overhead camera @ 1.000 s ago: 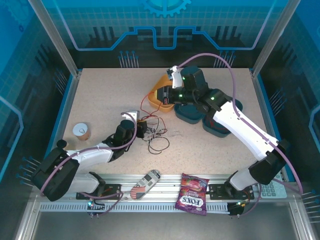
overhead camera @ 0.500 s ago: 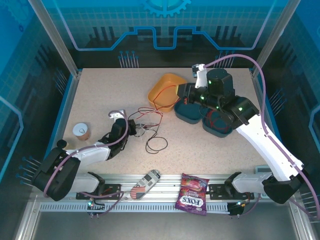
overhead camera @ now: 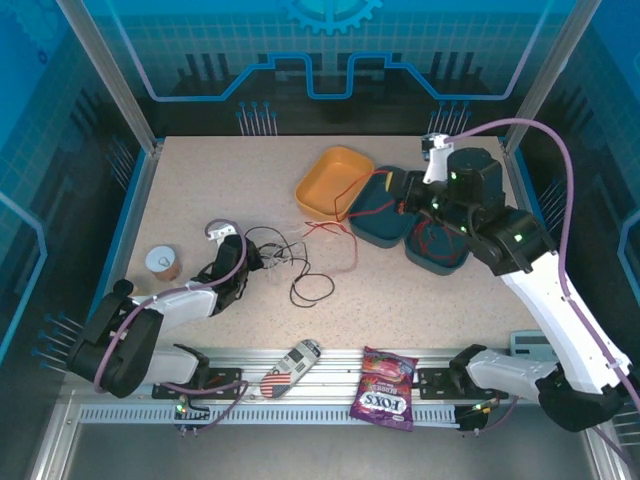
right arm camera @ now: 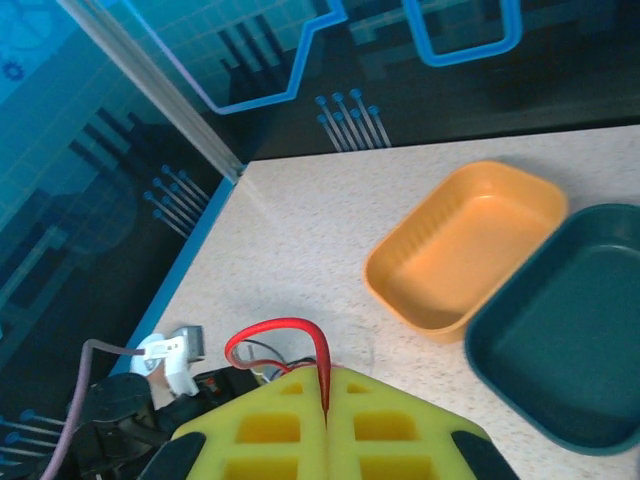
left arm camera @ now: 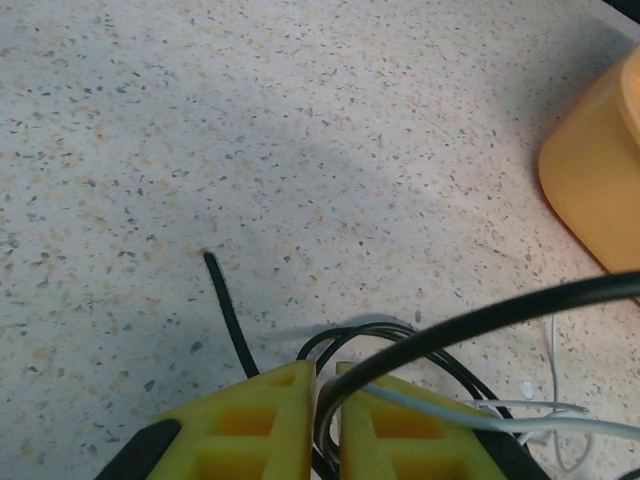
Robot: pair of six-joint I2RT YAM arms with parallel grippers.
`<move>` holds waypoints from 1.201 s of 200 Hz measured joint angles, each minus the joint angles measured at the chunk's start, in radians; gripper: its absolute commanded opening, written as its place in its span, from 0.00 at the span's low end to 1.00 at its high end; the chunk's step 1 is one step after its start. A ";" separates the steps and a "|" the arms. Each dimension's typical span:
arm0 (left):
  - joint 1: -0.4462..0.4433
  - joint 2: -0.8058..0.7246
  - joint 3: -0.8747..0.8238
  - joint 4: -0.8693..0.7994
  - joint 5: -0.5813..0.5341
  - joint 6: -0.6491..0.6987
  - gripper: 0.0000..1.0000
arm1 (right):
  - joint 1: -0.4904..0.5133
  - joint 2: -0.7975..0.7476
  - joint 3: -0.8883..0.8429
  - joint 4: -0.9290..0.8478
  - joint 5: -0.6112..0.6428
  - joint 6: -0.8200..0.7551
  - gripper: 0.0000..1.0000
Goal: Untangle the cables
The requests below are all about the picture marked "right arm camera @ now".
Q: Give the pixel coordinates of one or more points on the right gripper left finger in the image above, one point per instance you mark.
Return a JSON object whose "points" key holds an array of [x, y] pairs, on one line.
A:
{"points": [[270, 435]]}

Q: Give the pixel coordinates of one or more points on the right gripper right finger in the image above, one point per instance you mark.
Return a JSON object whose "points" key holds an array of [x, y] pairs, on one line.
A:
{"points": [[390, 435]]}

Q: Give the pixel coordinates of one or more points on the orange plastic tray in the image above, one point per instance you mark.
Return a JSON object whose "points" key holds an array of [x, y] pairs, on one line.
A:
{"points": [[450, 260]]}

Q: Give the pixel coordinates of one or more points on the teal plastic tray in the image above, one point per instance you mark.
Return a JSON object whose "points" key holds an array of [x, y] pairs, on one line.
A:
{"points": [[565, 340]]}

